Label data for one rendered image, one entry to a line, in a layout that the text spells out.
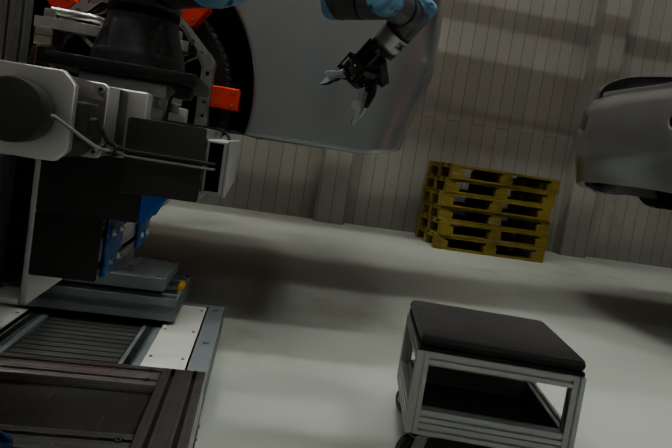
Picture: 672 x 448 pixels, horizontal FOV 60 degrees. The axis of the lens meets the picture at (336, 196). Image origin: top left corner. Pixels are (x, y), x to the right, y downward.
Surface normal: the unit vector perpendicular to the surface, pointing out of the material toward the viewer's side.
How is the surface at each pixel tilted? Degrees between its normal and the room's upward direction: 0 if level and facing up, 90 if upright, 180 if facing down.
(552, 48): 90
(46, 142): 90
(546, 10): 90
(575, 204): 90
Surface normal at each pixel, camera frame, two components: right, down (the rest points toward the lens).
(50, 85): 0.13, 0.10
